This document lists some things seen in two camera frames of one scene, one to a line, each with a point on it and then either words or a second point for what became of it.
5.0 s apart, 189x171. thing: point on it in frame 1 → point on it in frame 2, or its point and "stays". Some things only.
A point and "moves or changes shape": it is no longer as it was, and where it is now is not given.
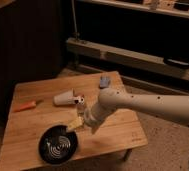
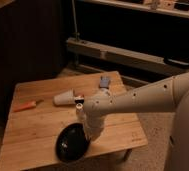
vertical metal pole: [76, 34] stays
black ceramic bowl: [57, 144] moves or changes shape
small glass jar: [80, 100] stays
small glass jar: [81, 110] stays
